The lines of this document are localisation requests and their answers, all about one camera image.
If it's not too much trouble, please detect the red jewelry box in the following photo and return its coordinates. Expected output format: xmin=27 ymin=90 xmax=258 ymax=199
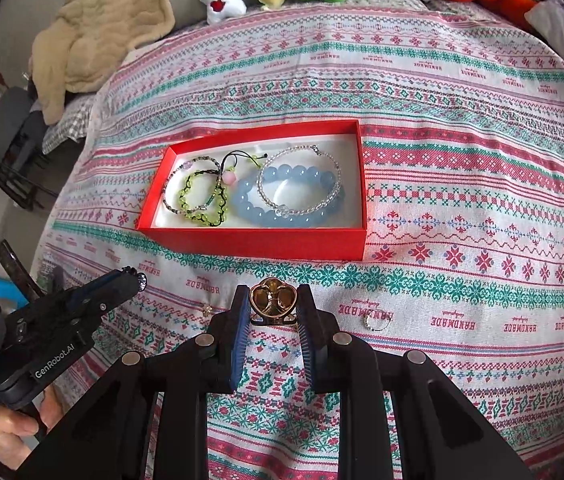
xmin=137 ymin=119 xmax=368 ymax=262

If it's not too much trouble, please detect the grey checked bed sheet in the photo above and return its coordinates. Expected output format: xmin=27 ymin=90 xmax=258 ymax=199
xmin=42 ymin=92 xmax=100 ymax=156

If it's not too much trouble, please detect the beige quilted blanket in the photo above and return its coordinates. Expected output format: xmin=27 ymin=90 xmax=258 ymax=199
xmin=32 ymin=0 xmax=183 ymax=126

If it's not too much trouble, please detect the thin dark beaded bracelet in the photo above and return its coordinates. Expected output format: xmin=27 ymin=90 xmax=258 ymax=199
xmin=163 ymin=156 xmax=223 ymax=217

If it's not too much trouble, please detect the black cord pink bead charm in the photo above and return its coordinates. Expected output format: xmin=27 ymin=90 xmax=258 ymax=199
xmin=214 ymin=151 xmax=268 ymax=186

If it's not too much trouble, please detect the clear crystal bracelet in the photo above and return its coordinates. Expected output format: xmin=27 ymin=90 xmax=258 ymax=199
xmin=254 ymin=145 xmax=343 ymax=217

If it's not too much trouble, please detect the black chair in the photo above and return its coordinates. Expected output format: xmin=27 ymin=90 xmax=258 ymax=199
xmin=0 ymin=72 xmax=65 ymax=211

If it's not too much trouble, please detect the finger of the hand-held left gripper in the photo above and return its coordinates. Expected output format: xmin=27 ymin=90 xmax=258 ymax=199
xmin=74 ymin=275 xmax=146 ymax=319
xmin=62 ymin=267 xmax=136 ymax=302

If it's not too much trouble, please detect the blue beaded bracelet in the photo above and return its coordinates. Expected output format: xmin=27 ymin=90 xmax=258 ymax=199
xmin=232 ymin=164 xmax=347 ymax=225

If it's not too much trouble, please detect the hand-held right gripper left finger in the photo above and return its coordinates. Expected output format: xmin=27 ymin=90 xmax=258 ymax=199
xmin=16 ymin=284 xmax=253 ymax=480

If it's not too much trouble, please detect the gold ring ornament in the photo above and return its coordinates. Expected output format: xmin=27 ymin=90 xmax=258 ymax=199
xmin=248 ymin=276 xmax=299 ymax=326

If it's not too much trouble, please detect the green beaded bracelet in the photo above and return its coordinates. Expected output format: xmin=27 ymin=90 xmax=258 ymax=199
xmin=178 ymin=160 xmax=235 ymax=226

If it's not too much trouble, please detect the person's left hand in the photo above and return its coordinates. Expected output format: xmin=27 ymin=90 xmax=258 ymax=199
xmin=0 ymin=389 xmax=66 ymax=471

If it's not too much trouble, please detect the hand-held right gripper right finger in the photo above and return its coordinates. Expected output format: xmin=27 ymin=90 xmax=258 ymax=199
xmin=295 ymin=284 xmax=536 ymax=480

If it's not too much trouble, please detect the patterned knit-print bed cover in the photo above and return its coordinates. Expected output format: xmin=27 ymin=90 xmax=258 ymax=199
xmin=27 ymin=0 xmax=564 ymax=480

